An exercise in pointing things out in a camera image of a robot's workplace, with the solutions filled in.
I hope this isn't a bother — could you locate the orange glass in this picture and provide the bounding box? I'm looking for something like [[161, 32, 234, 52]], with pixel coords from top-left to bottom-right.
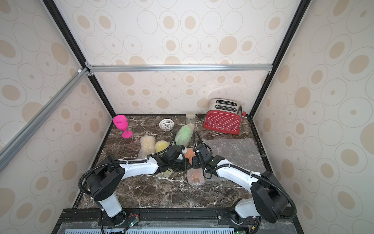
[[185, 148, 205, 186]]

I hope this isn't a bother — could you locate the green glass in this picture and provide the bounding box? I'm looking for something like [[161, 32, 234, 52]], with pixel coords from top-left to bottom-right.
[[175, 123, 195, 147]]

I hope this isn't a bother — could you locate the clear bubble wrap sheet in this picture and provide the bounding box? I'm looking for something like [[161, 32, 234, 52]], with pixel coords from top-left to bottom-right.
[[204, 138, 266, 173]]

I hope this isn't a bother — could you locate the pink plastic wine glass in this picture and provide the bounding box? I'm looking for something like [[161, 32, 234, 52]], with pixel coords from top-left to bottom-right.
[[113, 115, 132, 138]]

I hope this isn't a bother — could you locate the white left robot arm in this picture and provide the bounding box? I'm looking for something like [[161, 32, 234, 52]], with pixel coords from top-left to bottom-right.
[[79, 145, 192, 218]]

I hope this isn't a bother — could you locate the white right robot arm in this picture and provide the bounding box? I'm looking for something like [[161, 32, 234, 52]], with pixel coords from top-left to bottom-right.
[[192, 141, 297, 223]]

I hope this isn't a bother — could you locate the yellow glass in bubble wrap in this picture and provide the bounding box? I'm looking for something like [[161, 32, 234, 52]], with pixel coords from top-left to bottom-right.
[[155, 140, 172, 178]]

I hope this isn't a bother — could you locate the beige glass in bubble wrap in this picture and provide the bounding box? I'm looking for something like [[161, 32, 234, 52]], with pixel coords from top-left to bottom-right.
[[138, 136, 156, 159]]

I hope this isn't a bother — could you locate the white perforated strainer bowl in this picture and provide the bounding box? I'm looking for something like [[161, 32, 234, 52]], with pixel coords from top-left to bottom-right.
[[159, 119, 174, 132]]

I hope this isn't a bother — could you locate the clear jar with powder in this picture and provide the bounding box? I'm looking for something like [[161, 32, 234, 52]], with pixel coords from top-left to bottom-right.
[[186, 112, 196, 124]]

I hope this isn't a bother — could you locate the red polka dot toaster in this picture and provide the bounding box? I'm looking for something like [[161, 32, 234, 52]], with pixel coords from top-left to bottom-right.
[[203, 98, 246, 135]]

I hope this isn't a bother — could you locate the horizontal aluminium frame bar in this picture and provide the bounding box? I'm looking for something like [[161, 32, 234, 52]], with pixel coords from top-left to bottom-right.
[[88, 64, 273, 72]]

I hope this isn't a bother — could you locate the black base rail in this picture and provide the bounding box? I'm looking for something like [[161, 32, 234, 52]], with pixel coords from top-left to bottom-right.
[[52, 208, 303, 234]]

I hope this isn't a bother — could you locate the left diagonal aluminium frame bar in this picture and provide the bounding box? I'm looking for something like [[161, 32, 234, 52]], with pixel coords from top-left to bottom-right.
[[1, 68, 89, 170]]

